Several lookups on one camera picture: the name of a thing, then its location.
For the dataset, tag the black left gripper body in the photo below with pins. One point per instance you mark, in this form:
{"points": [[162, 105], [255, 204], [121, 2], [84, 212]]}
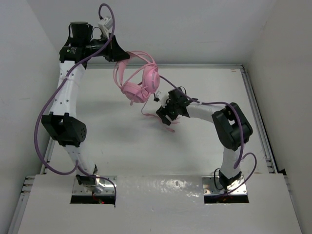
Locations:
{"points": [[92, 46]]}

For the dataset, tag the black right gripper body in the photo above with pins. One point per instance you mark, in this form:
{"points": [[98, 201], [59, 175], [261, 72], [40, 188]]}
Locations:
{"points": [[170, 110]]}

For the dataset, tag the pink headphones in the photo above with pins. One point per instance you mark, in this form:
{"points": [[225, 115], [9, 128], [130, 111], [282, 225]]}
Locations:
{"points": [[143, 82]]}

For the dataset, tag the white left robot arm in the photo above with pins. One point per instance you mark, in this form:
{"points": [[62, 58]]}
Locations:
{"points": [[61, 122]]}

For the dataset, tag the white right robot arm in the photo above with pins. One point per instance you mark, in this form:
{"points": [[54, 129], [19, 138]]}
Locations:
{"points": [[231, 125]]}

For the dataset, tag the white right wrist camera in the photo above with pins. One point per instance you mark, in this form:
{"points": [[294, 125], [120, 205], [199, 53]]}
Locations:
{"points": [[161, 97]]}

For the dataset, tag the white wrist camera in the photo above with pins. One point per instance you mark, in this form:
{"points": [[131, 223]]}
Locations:
{"points": [[105, 25], [161, 97]]}

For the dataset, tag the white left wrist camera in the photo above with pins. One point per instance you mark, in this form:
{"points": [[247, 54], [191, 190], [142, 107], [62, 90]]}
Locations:
{"points": [[105, 25]]}

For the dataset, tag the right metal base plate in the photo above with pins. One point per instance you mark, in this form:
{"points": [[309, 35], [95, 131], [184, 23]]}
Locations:
{"points": [[212, 186]]}

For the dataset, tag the metal base plate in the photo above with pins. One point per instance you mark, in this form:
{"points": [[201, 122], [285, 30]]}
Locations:
{"points": [[102, 187], [212, 186]]}

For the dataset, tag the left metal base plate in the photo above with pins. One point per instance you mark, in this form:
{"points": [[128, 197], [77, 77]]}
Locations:
{"points": [[102, 187]]}

